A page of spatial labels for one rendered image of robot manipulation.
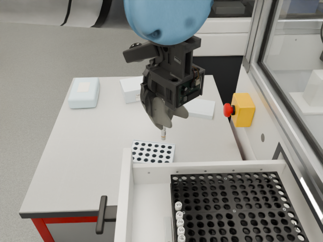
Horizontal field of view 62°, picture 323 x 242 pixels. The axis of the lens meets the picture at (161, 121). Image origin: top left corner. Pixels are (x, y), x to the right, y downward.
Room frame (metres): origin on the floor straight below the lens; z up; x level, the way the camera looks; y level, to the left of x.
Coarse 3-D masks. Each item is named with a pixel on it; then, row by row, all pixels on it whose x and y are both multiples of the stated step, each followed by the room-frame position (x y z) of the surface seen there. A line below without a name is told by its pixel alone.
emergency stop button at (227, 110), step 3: (225, 105) 0.61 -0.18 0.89; (228, 105) 0.60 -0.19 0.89; (225, 108) 0.60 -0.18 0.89; (228, 108) 0.59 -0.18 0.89; (231, 108) 0.60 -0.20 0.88; (225, 111) 0.59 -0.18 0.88; (228, 111) 0.59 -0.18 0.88; (231, 111) 0.60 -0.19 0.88; (225, 114) 0.59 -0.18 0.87; (228, 114) 0.58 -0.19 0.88
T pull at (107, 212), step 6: (102, 198) 0.29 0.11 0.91; (102, 204) 0.28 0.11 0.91; (102, 210) 0.27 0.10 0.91; (108, 210) 0.27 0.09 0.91; (114, 210) 0.27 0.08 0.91; (102, 216) 0.26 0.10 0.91; (108, 216) 0.26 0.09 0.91; (114, 216) 0.26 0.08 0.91; (102, 222) 0.24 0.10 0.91; (96, 228) 0.23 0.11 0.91; (102, 228) 0.23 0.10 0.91
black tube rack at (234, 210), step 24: (192, 192) 0.31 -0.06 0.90; (216, 192) 0.31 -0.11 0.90; (240, 192) 0.31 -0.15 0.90; (264, 192) 0.32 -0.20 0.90; (192, 216) 0.26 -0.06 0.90; (216, 216) 0.28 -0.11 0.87; (240, 216) 0.28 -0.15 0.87; (264, 216) 0.26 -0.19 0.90; (288, 216) 0.26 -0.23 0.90; (192, 240) 0.23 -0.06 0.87; (216, 240) 0.22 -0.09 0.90; (240, 240) 0.22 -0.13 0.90; (264, 240) 0.22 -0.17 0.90; (288, 240) 0.22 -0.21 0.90
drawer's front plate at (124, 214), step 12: (132, 156) 0.41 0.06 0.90; (132, 168) 0.38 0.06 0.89; (120, 180) 0.32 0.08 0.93; (132, 180) 0.36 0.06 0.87; (120, 192) 0.29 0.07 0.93; (132, 192) 0.34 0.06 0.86; (120, 204) 0.27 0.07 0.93; (132, 204) 0.32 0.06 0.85; (120, 216) 0.25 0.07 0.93; (132, 216) 0.30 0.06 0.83; (120, 228) 0.22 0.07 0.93; (120, 240) 0.20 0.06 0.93
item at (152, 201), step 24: (144, 168) 0.38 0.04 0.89; (168, 168) 0.38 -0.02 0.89; (192, 168) 0.38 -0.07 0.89; (216, 168) 0.39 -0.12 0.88; (240, 168) 0.39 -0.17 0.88; (264, 168) 0.39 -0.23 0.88; (288, 168) 0.38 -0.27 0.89; (144, 192) 0.36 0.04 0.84; (168, 192) 0.36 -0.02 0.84; (288, 192) 0.35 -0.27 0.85; (144, 216) 0.30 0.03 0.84; (168, 216) 0.30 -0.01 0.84; (312, 216) 0.27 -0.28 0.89; (144, 240) 0.25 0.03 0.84; (312, 240) 0.24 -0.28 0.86
